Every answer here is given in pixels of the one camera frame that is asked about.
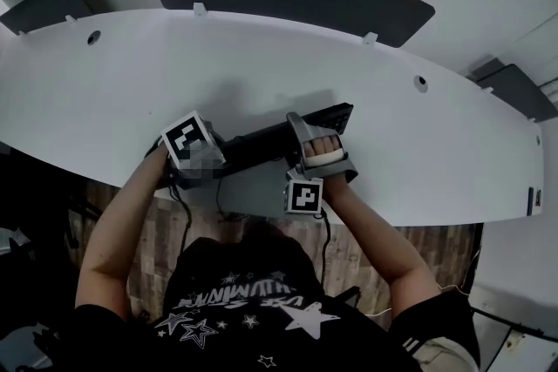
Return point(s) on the small desk edge socket box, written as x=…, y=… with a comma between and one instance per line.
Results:
x=534, y=200

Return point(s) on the person's right forearm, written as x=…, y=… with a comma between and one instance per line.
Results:
x=370, y=231

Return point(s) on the black star print t-shirt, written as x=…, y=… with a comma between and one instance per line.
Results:
x=261, y=340

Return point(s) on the white divider bracket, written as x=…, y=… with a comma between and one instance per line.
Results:
x=369, y=38
x=486, y=89
x=70, y=18
x=199, y=9

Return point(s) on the person's right hand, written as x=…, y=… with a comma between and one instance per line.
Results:
x=321, y=146

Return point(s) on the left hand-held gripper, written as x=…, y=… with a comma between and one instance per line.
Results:
x=185, y=137

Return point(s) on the black keyboard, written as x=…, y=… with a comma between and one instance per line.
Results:
x=261, y=141

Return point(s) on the person's left forearm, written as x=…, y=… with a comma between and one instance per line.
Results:
x=126, y=204

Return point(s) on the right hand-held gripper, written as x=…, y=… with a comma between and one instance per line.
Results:
x=305, y=196

